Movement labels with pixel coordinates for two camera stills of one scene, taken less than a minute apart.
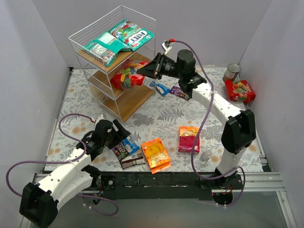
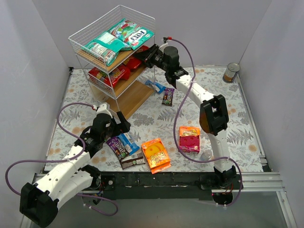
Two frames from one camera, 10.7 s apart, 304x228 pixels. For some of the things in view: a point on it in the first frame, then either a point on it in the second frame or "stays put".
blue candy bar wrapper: x=130 y=146 stays put
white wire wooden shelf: x=110 y=51 stays put
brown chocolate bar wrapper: x=132 y=160 stays put
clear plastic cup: x=205 y=155 stays put
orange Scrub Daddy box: x=156 y=155 stays put
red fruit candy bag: x=128 y=77 -> x=120 y=72
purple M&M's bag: x=178 y=91 -> x=168 y=96
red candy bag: x=240 y=90 -> x=133 y=63
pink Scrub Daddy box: x=187 y=136 stays put
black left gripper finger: x=115 y=141 -> x=117 y=133
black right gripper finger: x=158 y=75 -> x=149 y=63
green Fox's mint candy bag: x=134 y=35 stays put
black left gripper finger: x=151 y=69 -> x=143 y=54
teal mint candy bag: x=106 y=47 stays put
